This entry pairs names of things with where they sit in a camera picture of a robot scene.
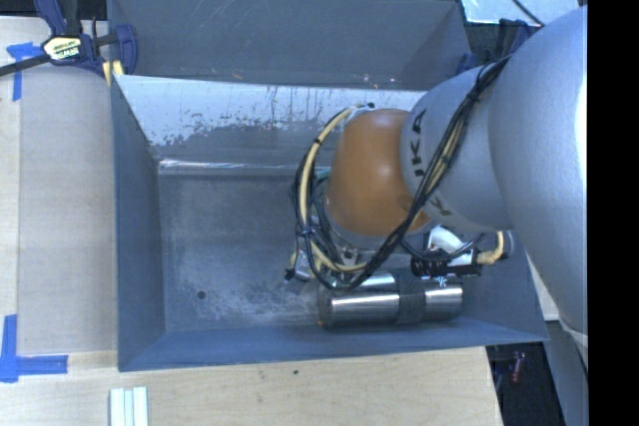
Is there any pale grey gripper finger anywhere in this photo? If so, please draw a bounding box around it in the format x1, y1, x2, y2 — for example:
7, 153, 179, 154
284, 250, 315, 296

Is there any grey metal bin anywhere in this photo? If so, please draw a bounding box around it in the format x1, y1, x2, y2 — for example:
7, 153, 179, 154
104, 0, 551, 373

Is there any silver metal cylinder black band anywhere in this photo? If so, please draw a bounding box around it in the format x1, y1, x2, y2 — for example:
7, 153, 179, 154
317, 270, 465, 329

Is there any black cylinder on white bracket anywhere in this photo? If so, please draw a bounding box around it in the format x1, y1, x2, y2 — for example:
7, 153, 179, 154
409, 225, 484, 280

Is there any pale wood flat board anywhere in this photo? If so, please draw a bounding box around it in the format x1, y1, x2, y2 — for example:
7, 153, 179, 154
16, 64, 121, 357

